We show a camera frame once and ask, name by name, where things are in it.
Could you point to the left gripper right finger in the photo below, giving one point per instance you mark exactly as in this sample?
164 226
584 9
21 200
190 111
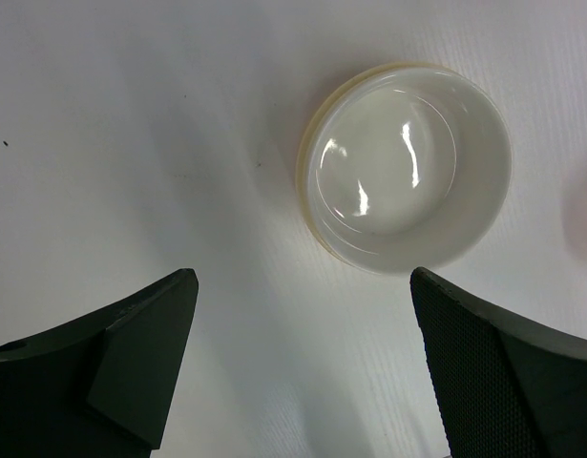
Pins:
505 386

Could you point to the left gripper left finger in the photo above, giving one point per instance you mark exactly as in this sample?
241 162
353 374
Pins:
100 385

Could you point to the yellow lunch box bowl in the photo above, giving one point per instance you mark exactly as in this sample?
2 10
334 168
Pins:
405 164

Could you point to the pink lunch box bowl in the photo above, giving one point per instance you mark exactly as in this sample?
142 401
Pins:
574 218

